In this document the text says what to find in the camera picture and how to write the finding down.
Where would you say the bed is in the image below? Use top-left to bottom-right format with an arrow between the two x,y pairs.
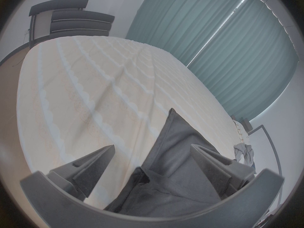
16,35 -> 284,211

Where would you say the black T-shirt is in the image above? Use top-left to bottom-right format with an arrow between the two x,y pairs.
103,108 -> 238,218

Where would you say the black chest of drawers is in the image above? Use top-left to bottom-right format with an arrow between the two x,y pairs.
28,0 -> 116,49

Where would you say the white printed pillow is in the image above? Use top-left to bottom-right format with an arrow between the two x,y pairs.
233,119 -> 250,149

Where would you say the blue-green curtain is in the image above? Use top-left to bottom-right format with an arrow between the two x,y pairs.
186,0 -> 300,121
125,0 -> 250,67

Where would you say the pile of clothes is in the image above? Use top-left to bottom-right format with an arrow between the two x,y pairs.
233,143 -> 256,174

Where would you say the grey bedside table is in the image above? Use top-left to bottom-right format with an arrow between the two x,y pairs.
230,115 -> 253,130

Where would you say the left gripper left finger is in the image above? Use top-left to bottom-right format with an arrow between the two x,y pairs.
49,144 -> 116,202

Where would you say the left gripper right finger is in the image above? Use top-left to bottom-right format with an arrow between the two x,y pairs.
190,144 -> 256,200

